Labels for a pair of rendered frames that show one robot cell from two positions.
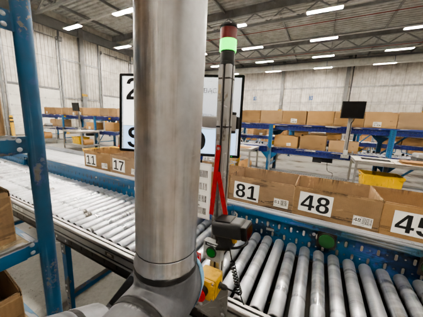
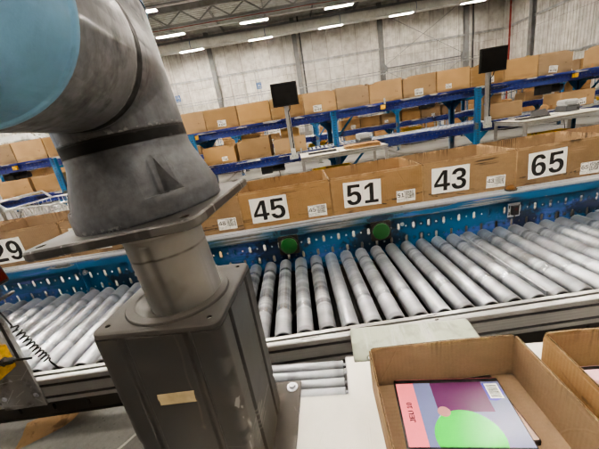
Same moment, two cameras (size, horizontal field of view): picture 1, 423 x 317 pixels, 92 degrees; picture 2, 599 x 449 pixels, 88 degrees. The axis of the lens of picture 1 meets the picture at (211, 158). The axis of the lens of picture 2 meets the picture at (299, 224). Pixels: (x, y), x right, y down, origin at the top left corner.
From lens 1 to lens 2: 59 cm
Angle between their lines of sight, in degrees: 26
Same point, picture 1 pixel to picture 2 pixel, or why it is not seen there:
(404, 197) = (277, 183)
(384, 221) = (245, 215)
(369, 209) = (227, 208)
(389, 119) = (327, 99)
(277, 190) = not seen: hidden behind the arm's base
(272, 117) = (191, 124)
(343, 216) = (209, 224)
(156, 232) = not seen: outside the picture
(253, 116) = not seen: hidden behind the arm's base
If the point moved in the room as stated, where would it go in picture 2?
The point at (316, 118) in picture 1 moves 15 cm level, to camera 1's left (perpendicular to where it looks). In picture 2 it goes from (249, 114) to (241, 115)
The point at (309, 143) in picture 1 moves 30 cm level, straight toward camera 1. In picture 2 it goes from (250, 150) to (249, 151)
